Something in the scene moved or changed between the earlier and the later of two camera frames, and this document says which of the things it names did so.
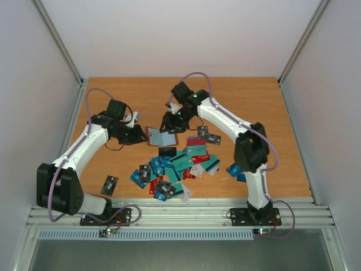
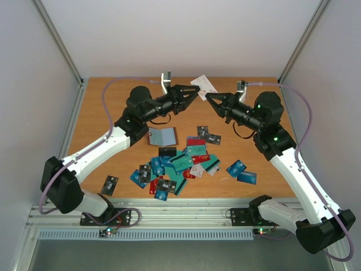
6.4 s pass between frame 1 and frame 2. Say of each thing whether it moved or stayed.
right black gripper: moved
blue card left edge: stayed
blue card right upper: stayed
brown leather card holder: stayed
